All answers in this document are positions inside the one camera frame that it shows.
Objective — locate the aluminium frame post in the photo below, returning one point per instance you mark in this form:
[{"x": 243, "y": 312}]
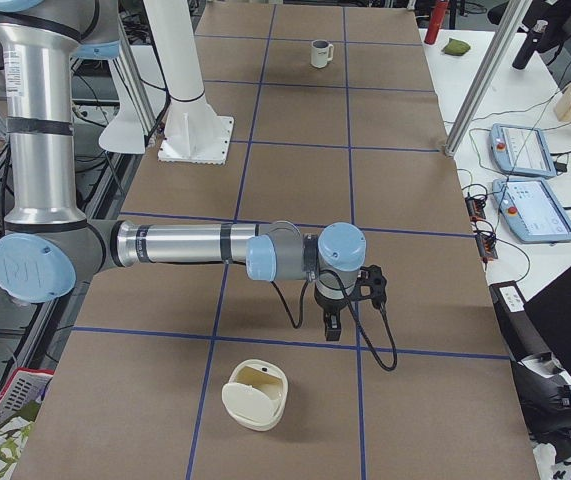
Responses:
[{"x": 507, "y": 28}]

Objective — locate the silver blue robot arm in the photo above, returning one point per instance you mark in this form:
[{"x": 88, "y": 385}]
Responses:
[{"x": 49, "y": 244}]

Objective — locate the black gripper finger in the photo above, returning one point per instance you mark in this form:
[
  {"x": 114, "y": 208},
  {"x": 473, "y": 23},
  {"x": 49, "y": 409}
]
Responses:
[{"x": 332, "y": 325}]

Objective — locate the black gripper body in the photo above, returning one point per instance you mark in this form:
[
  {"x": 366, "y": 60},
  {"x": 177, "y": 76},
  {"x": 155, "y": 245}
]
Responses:
[{"x": 328, "y": 303}]

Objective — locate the white mug with handle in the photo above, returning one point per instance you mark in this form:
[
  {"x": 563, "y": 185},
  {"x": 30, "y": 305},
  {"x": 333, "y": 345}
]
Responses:
[{"x": 321, "y": 53}]

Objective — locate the black bottle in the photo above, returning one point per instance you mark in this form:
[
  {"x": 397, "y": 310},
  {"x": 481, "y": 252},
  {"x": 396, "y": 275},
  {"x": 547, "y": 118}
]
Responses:
[{"x": 535, "y": 37}]

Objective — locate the green cloth pouch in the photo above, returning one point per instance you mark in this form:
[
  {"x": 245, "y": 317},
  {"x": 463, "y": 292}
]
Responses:
[{"x": 456, "y": 47}]

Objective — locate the red bottle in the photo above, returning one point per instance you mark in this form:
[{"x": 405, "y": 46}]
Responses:
[{"x": 436, "y": 20}]

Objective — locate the lower blue teach pendant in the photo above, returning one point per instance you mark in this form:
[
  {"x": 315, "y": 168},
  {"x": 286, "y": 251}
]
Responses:
[{"x": 531, "y": 210}]

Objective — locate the blue teach pendant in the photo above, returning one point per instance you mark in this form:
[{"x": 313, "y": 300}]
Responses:
[
  {"x": 531, "y": 210},
  {"x": 519, "y": 150}
]

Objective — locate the upper blue teach pendant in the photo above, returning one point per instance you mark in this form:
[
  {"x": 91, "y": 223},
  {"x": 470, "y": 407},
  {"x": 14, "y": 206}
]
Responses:
[{"x": 519, "y": 150}]

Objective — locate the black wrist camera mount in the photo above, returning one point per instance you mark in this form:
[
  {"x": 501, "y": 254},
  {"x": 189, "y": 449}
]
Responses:
[{"x": 371, "y": 285}]

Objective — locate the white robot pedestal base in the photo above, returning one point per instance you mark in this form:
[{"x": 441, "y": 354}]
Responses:
[{"x": 193, "y": 133}]

